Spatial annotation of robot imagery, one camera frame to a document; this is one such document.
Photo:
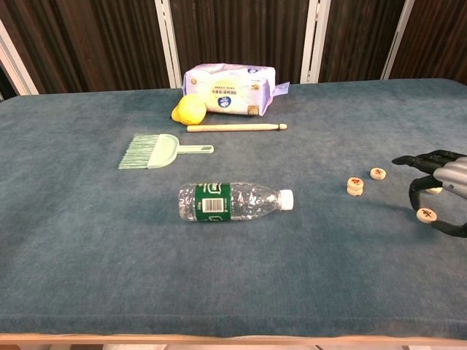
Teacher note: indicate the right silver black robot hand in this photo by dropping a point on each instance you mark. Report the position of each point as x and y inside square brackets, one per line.
[450, 175]

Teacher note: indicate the round wooden chess piece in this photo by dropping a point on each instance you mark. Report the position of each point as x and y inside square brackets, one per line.
[427, 214]
[435, 190]
[355, 181]
[354, 192]
[378, 173]

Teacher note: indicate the mint green hand brush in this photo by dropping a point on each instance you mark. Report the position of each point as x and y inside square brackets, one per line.
[160, 151]

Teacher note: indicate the dark wood slat panel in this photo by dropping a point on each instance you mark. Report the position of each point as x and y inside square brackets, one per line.
[91, 43]
[237, 33]
[357, 40]
[438, 36]

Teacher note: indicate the clear green-label water bottle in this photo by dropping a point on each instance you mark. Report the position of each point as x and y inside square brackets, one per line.
[237, 202]

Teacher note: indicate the light wooden stick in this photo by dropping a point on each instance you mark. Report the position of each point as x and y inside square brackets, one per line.
[237, 128]

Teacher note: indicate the white purple tissue pack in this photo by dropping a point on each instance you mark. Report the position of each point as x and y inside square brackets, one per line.
[226, 87]

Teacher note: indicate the yellow lemon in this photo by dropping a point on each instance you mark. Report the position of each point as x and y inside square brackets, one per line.
[189, 109]

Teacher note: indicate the blue table cloth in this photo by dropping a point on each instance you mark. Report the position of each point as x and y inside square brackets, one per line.
[73, 237]

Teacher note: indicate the white screen frame post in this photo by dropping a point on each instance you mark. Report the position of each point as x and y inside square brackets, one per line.
[314, 40]
[168, 43]
[397, 40]
[14, 63]

